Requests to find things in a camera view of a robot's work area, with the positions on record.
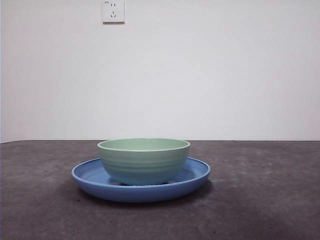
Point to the blue round plate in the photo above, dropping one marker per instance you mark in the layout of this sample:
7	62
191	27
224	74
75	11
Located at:
140	193

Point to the white wall power socket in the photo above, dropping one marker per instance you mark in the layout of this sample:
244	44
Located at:
113	12

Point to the green ribbed bowl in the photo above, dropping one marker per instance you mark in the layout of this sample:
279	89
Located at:
143	162

